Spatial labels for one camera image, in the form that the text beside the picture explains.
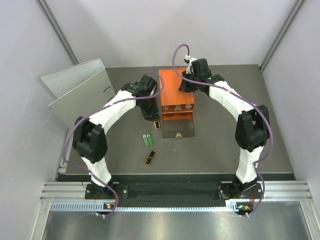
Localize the gold black compact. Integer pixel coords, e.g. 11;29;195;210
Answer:
153;120;161;130
145;150;156;166

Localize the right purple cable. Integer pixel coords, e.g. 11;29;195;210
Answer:
171;44;275;217

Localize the clear acrylic drawer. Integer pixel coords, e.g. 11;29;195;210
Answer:
161;103;194;113

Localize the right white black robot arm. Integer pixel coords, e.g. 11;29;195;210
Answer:
179;70;274;200

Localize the orange drawer box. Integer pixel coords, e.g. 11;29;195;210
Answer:
158;69;195;115

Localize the aluminium frame rail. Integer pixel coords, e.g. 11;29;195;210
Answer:
40;180;313;202

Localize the grey metal panel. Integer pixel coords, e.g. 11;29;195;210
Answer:
39;58;116;129

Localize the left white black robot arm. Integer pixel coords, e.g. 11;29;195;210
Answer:
72;75;160;199

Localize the green lipstick tube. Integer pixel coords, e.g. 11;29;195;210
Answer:
146;133;154;147
142;134;149;147

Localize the green lipstick tube right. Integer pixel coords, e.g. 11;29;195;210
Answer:
146;133;154;147

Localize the green lipstick tube left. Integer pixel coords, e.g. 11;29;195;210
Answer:
142;134;149;147

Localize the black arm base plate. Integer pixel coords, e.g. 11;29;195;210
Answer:
84;181;261;202

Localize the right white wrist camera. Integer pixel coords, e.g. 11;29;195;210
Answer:
184;54;197;74

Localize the slotted grey cable duct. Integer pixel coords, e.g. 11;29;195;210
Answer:
50;201;239;212

